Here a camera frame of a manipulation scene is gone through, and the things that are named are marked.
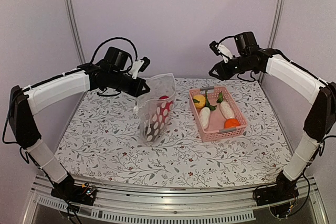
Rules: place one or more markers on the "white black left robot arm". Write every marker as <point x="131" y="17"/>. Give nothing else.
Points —
<point x="29" y="101"/>

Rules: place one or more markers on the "aluminium front rail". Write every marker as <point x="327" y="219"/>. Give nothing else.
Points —
<point x="128" y="203"/>

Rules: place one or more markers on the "orange toy fruit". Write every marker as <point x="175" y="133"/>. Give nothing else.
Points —
<point x="231" y="123"/>

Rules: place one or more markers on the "white toy radish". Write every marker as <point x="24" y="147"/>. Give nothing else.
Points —
<point x="205" y="112"/>
<point x="225" y="107"/>

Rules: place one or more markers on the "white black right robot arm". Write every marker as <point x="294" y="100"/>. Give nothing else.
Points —
<point x="319" y="93"/>

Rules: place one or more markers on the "left aluminium frame post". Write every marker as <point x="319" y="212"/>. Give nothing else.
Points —
<point x="74" y="31"/>

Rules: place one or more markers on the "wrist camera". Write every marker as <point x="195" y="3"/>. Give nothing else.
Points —
<point x="220" y="50"/>
<point x="139" y="66"/>

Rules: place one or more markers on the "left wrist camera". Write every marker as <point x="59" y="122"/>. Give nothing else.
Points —
<point x="139" y="66"/>

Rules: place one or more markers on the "clear zip top bag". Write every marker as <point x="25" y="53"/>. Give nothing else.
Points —
<point x="154" y="108"/>

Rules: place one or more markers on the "aluminium frame post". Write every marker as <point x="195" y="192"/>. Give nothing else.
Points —
<point x="74" y="31"/>
<point x="275" y="23"/>

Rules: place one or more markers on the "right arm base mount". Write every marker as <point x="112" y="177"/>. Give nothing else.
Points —
<point x="270" y="194"/>

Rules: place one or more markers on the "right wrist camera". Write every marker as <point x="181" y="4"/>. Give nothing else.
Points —
<point x="220" y="50"/>

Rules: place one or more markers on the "yellow toy fruit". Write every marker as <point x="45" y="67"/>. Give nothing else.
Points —
<point x="199" y="101"/>

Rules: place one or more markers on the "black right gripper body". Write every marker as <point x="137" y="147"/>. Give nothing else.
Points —
<point x="243" y="66"/>

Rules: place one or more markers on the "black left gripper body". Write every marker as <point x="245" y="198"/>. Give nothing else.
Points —
<point x="117" y="83"/>

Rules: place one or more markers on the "pink plastic basket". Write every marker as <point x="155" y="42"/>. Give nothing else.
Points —
<point x="216" y="127"/>

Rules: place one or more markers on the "right aluminium frame post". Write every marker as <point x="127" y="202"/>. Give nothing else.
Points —
<point x="275" y="23"/>

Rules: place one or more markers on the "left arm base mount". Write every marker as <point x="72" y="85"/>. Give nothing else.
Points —
<point x="68" y="191"/>

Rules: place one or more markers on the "red toy tomato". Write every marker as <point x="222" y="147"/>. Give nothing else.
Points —
<point x="163" y="97"/>

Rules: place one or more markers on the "dark red toy fruit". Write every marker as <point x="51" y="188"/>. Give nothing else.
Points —
<point x="149" y="134"/>

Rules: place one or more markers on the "floral patterned table mat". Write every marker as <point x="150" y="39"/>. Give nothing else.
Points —
<point x="102" y="141"/>

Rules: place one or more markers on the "red toy strawberry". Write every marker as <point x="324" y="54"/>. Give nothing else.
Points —
<point x="162" y="114"/>

